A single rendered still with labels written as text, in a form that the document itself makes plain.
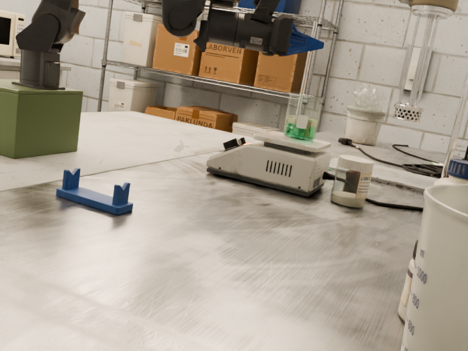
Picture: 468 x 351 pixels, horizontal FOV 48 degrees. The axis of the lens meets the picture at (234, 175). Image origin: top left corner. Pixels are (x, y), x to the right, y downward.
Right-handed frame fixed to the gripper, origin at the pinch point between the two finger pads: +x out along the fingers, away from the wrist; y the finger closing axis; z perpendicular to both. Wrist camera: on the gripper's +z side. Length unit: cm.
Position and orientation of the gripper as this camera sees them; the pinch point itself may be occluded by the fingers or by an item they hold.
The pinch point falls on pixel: (303, 42)
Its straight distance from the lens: 95.5
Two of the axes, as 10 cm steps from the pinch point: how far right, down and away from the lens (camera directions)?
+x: 9.8, 1.5, 0.9
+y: -0.6, -2.1, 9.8
